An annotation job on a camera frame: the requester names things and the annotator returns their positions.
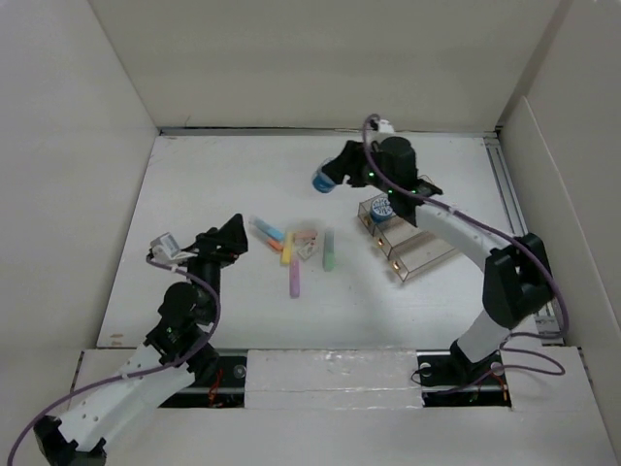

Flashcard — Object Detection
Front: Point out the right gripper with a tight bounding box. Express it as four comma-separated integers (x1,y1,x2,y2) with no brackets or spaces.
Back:
321,140,396,194

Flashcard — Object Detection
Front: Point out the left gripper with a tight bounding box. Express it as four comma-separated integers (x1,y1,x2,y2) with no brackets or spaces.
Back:
173,214,247,320

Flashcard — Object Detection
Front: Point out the blue round jar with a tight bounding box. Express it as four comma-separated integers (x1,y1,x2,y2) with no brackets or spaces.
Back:
369,195,394,223
311,164,336,194

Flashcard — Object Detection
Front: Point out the blue highlighter pen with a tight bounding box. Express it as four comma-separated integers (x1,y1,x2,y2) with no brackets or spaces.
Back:
249,216,285,242

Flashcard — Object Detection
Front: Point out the yellow highlighter pen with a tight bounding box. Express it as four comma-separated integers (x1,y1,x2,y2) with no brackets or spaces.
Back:
280,230,294,265

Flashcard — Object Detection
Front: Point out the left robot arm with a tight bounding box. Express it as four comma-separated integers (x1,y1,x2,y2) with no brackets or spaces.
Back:
31,214,248,465

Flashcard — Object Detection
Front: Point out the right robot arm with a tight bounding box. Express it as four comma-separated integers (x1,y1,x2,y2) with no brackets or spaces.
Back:
312,135,554,383

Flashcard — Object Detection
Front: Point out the pink mini stapler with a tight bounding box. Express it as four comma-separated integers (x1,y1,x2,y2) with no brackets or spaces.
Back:
293,228,318,245

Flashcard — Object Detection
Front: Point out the white staples box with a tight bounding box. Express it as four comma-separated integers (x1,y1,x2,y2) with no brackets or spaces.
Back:
297,241,319,261

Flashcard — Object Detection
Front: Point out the clear three-drawer organizer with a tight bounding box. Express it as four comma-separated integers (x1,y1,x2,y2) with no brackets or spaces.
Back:
357,194,458,282

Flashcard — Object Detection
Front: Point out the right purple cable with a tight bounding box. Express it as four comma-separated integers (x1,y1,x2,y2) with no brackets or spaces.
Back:
362,114,569,394

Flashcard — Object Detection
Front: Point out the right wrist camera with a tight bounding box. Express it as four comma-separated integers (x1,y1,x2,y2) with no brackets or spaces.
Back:
373,118,395,135

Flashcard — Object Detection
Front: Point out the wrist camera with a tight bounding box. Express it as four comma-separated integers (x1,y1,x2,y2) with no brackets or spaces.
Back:
149,232,192,264
373,118,395,135

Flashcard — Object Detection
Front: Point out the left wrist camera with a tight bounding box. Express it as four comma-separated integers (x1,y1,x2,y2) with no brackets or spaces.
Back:
149,232,192,264

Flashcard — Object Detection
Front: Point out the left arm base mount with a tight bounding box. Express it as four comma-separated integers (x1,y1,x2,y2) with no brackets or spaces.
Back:
160,349,248,409

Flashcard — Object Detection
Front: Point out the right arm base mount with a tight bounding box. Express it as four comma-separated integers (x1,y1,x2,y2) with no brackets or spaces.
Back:
410,350,511,408

